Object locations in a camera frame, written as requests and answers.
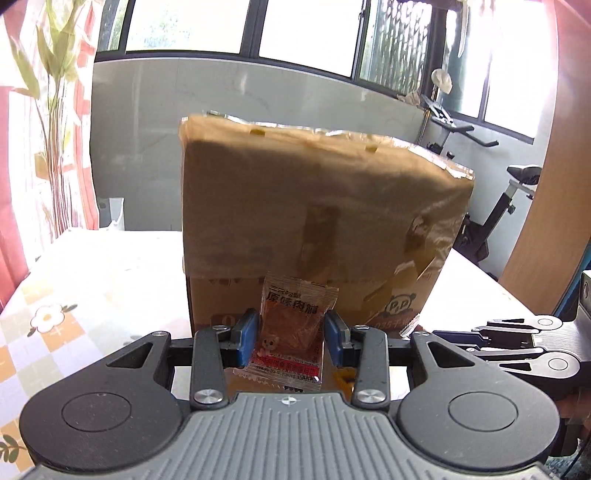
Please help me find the brown cardboard box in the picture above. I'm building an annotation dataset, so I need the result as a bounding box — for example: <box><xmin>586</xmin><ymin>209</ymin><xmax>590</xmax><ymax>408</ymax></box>
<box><xmin>179</xmin><ymin>113</ymin><xmax>474</xmax><ymax>333</ymax></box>

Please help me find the floral checkered tablecloth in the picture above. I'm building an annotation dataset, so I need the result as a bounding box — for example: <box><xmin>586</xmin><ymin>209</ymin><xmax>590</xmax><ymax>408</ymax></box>
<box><xmin>0</xmin><ymin>227</ymin><xmax>546</xmax><ymax>480</ymax></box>

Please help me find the black exercise bike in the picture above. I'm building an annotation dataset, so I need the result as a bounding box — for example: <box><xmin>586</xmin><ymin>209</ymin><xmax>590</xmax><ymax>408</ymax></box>
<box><xmin>420</xmin><ymin>94</ymin><xmax>542</xmax><ymax>269</ymax></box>

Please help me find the white plastic container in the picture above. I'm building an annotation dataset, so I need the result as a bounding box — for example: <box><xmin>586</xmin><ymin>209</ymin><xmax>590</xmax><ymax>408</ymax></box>
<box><xmin>97</xmin><ymin>197</ymin><xmax>125</xmax><ymax>231</ymax></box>

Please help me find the red jerky snack packet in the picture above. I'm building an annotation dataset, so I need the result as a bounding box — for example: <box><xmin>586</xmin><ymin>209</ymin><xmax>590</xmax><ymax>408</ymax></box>
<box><xmin>235</xmin><ymin>274</ymin><xmax>339</xmax><ymax>392</ymax></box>

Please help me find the black framed window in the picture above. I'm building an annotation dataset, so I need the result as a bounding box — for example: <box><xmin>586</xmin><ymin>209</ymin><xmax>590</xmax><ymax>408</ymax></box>
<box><xmin>98</xmin><ymin>1</ymin><xmax>554</xmax><ymax>142</ymax></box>

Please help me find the wooden door panel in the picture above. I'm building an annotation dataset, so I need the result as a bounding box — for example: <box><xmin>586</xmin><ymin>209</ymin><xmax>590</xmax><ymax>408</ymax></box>
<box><xmin>500</xmin><ymin>1</ymin><xmax>590</xmax><ymax>314</ymax></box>

